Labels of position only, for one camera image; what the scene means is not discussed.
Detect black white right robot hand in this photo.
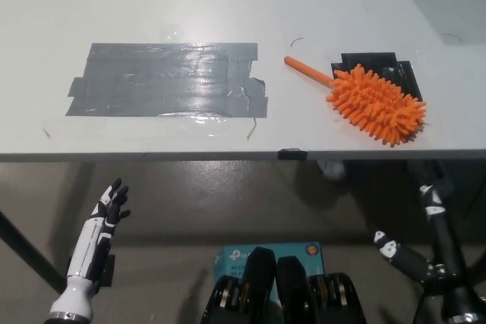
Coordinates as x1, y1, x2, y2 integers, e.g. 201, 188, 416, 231
373, 184, 486, 319

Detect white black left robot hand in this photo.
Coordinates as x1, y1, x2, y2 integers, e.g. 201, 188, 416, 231
50, 177, 132, 319

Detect orange microfiber duster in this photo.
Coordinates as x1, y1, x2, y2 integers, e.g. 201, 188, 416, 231
283, 55, 428, 147

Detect black robot body blocks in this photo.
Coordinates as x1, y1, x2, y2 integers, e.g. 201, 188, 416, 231
200, 247, 368, 324

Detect black table leg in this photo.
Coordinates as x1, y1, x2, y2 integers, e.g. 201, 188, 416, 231
0, 209, 66, 295

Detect teal router box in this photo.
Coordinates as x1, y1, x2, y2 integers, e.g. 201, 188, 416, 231
211, 241, 326, 302

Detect white object under table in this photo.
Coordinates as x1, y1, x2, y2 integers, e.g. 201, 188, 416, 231
317, 159, 346, 180

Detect black tape patch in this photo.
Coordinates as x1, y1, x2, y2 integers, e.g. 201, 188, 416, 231
329, 52, 424, 103

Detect grey duct tape patch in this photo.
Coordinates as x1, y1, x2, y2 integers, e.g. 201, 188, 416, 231
64, 42, 269, 118

